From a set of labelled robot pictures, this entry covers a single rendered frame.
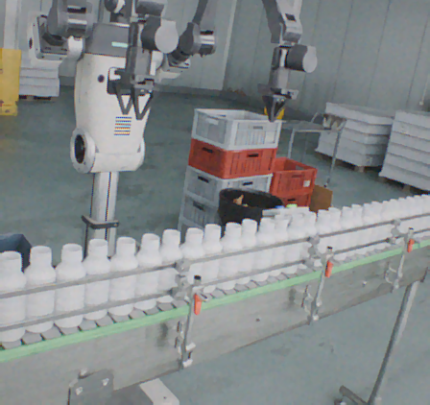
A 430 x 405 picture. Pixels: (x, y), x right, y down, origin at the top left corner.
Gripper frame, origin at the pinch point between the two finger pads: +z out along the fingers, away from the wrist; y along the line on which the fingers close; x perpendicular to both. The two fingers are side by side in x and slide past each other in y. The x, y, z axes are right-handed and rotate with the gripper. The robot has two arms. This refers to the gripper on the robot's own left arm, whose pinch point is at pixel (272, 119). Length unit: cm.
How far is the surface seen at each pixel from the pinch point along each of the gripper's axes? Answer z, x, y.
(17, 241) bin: 47, 56, 42
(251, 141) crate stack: 42, -153, 163
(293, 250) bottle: 33.0, -0.1, -16.5
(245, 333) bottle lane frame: 54, 15, -19
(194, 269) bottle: 32, 34, -17
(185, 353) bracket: 49, 40, -25
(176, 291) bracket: 36, 40, -19
